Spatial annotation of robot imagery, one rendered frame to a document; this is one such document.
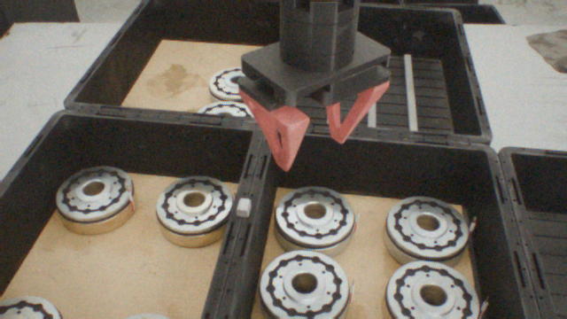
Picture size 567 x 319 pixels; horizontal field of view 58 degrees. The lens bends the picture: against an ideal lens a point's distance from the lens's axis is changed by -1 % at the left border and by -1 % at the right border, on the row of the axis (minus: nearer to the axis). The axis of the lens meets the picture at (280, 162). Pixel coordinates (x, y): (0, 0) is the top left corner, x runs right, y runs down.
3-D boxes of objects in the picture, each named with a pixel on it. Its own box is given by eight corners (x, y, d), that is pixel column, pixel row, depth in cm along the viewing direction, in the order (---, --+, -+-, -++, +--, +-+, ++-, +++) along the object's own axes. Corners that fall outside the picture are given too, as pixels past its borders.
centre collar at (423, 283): (454, 322, 56) (455, 318, 55) (408, 311, 57) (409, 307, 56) (455, 284, 59) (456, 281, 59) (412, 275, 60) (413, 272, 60)
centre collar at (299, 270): (324, 307, 57) (324, 303, 57) (280, 301, 57) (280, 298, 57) (327, 270, 61) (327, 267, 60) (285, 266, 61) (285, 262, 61)
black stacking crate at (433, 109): (471, 206, 75) (493, 146, 68) (269, 187, 78) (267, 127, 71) (445, 65, 104) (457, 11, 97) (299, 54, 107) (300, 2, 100)
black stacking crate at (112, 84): (267, 187, 78) (265, 127, 71) (81, 168, 81) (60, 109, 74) (297, 53, 107) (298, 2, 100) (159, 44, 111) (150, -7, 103)
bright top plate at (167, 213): (227, 236, 65) (227, 232, 65) (148, 231, 66) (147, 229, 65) (237, 180, 73) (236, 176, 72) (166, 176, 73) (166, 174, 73)
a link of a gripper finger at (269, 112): (239, 156, 46) (234, 63, 40) (302, 128, 49) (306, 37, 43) (285, 200, 42) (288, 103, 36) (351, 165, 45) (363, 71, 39)
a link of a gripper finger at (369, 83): (272, 141, 48) (271, 49, 42) (330, 114, 51) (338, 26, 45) (320, 182, 44) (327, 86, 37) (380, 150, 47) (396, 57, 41)
